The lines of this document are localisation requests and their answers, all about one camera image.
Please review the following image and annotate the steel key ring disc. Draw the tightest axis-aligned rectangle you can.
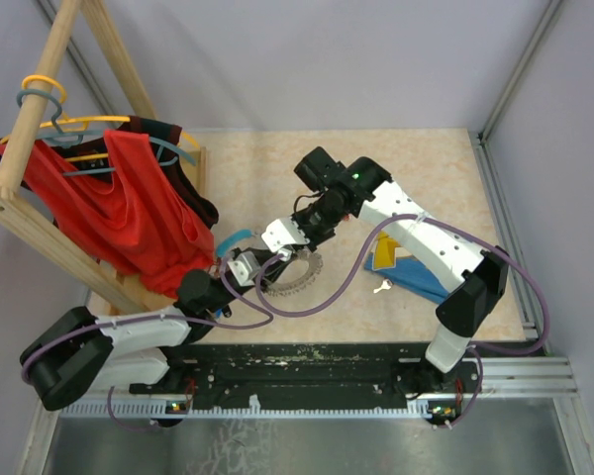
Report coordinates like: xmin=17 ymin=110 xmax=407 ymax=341
xmin=265 ymin=249 xmax=323 ymax=297

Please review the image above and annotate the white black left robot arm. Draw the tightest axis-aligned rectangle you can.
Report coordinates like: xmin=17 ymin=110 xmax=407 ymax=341
xmin=20 ymin=246 xmax=296 ymax=411

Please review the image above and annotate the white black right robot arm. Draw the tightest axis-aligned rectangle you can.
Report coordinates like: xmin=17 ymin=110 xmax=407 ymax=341
xmin=292 ymin=146 xmax=508 ymax=392

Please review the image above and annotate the yellow blue cartoon cloth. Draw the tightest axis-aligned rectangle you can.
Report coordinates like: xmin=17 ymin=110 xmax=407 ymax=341
xmin=363 ymin=232 xmax=448 ymax=304

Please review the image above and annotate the red shirt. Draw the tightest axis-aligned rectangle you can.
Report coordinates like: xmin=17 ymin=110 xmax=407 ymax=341
xmin=24 ymin=130 xmax=215 ymax=298

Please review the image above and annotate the loose silver key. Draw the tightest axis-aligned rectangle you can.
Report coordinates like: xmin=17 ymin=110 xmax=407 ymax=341
xmin=373 ymin=279 xmax=393 ymax=294

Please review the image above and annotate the teal clothes hanger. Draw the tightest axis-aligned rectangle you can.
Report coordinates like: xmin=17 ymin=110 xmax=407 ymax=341
xmin=0 ymin=88 xmax=199 ymax=185

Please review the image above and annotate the yellow clothes hanger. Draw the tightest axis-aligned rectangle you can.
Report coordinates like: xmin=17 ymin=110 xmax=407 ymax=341
xmin=2 ymin=73 xmax=202 ymax=162

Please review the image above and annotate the wooden clothes rack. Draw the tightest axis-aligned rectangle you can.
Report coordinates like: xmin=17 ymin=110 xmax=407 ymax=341
xmin=0 ymin=0 xmax=212 ymax=318

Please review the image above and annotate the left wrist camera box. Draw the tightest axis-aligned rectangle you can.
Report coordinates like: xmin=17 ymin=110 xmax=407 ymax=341
xmin=228 ymin=250 xmax=261 ymax=287

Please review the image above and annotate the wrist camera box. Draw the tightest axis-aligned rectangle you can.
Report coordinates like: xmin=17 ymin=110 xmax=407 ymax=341
xmin=228 ymin=250 xmax=261 ymax=287
xmin=261 ymin=217 xmax=310 ymax=261

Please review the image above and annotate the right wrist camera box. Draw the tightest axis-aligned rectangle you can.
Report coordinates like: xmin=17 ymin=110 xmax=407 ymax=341
xmin=261 ymin=217 xmax=310 ymax=261

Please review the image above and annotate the blue handled key ring disc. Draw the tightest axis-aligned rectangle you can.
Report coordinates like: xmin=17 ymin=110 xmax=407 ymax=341
xmin=215 ymin=229 xmax=254 ymax=258

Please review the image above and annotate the aluminium frame rail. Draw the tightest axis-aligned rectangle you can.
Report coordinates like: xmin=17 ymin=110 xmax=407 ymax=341
xmin=474 ymin=0 xmax=594 ymax=475

